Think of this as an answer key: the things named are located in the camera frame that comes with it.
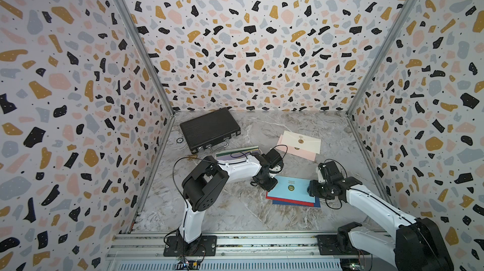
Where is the light green envelope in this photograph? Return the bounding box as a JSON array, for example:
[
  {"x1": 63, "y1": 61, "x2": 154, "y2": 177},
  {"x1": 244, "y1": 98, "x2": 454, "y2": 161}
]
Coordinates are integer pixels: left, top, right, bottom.
[{"x1": 216, "y1": 146, "x2": 260, "y2": 156}]

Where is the corner aluminium post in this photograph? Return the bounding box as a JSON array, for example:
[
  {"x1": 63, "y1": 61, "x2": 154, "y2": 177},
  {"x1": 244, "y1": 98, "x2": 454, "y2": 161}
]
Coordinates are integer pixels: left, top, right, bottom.
[
  {"x1": 113, "y1": 0, "x2": 174, "y2": 118},
  {"x1": 347, "y1": 0, "x2": 418, "y2": 120}
]

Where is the left corner aluminium post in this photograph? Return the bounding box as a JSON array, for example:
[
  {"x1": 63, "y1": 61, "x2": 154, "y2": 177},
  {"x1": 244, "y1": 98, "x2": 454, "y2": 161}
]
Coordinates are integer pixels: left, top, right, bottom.
[{"x1": 113, "y1": 0, "x2": 174, "y2": 118}]

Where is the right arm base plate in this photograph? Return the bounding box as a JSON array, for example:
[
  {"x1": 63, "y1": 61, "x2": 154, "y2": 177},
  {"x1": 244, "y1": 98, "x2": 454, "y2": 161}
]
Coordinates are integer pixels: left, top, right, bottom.
[{"x1": 316, "y1": 234, "x2": 359, "y2": 255}]

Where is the right corner aluminium post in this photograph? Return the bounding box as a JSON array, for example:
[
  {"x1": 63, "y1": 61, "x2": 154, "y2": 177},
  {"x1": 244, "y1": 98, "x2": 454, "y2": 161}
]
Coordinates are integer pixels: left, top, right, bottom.
[{"x1": 347, "y1": 0, "x2": 418, "y2": 120}]

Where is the dark blue envelope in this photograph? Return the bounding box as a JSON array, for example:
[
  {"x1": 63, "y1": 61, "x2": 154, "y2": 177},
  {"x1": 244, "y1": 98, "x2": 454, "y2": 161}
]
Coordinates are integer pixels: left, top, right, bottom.
[{"x1": 272, "y1": 198, "x2": 321, "y2": 208}]

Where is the black briefcase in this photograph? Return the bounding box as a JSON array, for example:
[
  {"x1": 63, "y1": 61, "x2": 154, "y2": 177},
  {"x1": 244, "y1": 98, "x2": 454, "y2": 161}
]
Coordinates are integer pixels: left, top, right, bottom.
[{"x1": 180, "y1": 108, "x2": 241, "y2": 154}]

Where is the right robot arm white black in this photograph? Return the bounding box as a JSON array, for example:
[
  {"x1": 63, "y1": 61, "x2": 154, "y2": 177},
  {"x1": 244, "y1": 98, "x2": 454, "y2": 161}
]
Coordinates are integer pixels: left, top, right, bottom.
[{"x1": 308, "y1": 159, "x2": 455, "y2": 270}]

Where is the white storage box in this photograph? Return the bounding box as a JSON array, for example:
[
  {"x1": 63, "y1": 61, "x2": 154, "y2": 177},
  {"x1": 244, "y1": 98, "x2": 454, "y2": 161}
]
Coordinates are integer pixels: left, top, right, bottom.
[{"x1": 215, "y1": 149, "x2": 262, "y2": 164}]

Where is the red envelope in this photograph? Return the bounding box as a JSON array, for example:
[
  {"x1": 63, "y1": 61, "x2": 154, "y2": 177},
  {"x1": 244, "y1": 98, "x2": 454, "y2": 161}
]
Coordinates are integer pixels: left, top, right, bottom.
[{"x1": 266, "y1": 194, "x2": 313, "y2": 203}]

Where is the light blue envelope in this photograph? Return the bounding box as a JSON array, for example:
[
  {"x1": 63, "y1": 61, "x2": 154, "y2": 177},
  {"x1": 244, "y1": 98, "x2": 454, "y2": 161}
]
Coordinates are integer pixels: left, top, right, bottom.
[{"x1": 267, "y1": 176, "x2": 315, "y2": 203}]

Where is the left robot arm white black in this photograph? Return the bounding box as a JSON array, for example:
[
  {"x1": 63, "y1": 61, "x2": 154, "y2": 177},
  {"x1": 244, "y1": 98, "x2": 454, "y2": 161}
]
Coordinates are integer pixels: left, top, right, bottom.
[{"x1": 178, "y1": 149, "x2": 284, "y2": 246}]

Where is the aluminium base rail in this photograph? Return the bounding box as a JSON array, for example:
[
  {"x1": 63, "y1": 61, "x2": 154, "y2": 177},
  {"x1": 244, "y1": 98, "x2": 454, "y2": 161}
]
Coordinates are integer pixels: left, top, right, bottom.
[{"x1": 102, "y1": 231, "x2": 395, "y2": 270}]

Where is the pink envelope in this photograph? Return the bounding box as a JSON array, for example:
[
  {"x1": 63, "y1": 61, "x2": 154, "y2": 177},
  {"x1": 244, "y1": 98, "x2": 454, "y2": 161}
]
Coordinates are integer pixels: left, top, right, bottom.
[{"x1": 276, "y1": 136, "x2": 316, "y2": 161}]

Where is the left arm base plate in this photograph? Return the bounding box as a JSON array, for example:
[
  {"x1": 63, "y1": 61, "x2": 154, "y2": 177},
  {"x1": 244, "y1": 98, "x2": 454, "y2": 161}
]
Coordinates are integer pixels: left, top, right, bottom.
[{"x1": 163, "y1": 235, "x2": 217, "y2": 257}]

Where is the lavender envelope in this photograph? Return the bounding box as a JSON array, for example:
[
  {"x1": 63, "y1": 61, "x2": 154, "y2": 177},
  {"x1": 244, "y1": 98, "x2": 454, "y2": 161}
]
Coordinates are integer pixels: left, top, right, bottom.
[{"x1": 216, "y1": 150, "x2": 262, "y2": 161}]

